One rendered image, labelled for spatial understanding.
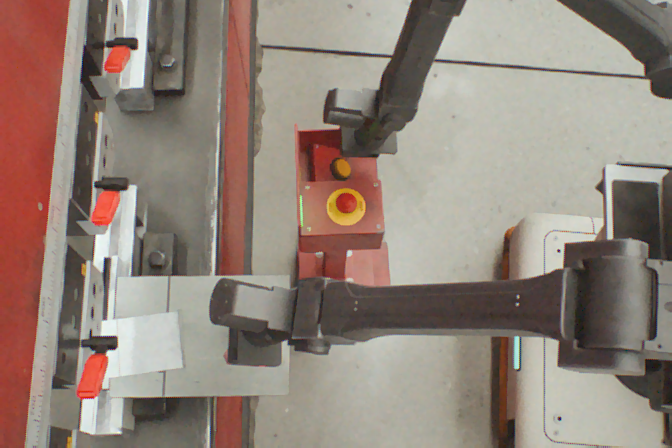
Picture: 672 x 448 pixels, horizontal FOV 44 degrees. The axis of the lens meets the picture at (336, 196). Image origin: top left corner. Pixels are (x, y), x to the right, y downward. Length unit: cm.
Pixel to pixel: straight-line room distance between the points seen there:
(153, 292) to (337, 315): 45
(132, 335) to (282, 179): 119
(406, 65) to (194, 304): 48
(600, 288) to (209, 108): 96
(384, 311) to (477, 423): 144
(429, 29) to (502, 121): 142
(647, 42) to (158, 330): 80
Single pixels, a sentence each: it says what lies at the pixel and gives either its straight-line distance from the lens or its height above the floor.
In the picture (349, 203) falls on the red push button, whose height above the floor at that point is 81.
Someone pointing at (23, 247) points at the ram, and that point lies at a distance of 86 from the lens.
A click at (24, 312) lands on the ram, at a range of 87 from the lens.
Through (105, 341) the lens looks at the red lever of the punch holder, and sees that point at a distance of 103.
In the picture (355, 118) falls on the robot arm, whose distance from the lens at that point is 137.
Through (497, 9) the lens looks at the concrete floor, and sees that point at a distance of 270.
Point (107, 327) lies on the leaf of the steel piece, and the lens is 131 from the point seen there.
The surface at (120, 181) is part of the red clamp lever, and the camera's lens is 108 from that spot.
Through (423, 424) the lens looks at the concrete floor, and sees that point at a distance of 227.
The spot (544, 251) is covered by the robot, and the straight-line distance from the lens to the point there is 212.
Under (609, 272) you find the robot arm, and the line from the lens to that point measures 72.
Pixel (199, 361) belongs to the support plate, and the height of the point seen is 100.
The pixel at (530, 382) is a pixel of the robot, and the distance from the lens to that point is 205.
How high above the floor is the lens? 225
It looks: 71 degrees down
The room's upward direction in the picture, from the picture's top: 3 degrees clockwise
